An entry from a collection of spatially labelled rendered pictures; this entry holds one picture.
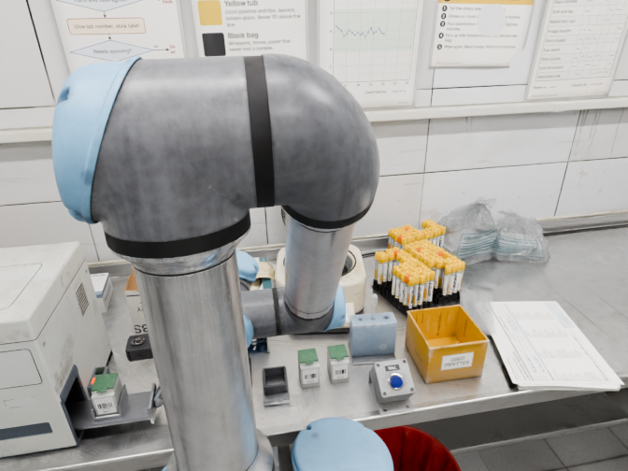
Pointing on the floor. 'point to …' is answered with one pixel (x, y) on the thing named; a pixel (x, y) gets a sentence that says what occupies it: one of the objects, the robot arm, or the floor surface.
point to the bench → (563, 271)
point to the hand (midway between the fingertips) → (155, 400)
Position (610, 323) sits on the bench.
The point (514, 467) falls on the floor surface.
